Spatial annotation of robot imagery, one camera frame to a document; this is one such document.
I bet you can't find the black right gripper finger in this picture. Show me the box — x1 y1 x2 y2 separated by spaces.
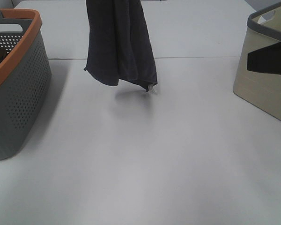
247 41 281 75

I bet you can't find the beige fabric bin grey rim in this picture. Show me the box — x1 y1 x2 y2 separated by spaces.
233 2 281 121

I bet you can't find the grey perforated basket orange rim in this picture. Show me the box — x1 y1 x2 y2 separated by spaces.
0 9 52 161

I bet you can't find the dark grey towel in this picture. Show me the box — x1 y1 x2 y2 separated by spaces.
85 0 158 91

